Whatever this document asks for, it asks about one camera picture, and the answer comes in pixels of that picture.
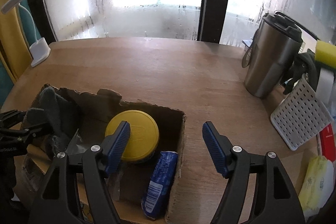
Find clear zip bag with snacks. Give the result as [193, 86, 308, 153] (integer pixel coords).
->
[66, 130, 88, 156]

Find white perforated basket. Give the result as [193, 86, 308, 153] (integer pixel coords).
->
[270, 74, 333, 151]

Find brown cardboard box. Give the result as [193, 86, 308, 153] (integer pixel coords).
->
[23, 84, 185, 223]

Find blue snack packet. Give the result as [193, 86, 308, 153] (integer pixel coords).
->
[141, 151, 178, 220]

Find white block in basket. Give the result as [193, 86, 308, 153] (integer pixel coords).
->
[315, 67, 334, 105]

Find yellow sponge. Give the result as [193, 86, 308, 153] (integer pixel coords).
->
[315, 40, 336, 69]

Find red can with yellow lid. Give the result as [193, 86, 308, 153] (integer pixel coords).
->
[105, 110, 159, 161]

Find red flat box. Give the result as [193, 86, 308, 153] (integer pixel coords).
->
[319, 124, 335, 162]

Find yellow tissue pack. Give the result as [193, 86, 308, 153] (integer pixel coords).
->
[298, 156, 334, 221]

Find stainless steel tumbler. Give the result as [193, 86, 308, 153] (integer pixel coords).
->
[241, 11, 303, 98]

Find grey-blue knitted gloves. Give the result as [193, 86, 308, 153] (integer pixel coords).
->
[25, 85, 83, 160]

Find dark green cloth in basket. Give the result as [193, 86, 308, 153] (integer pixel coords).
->
[280, 50, 318, 95]

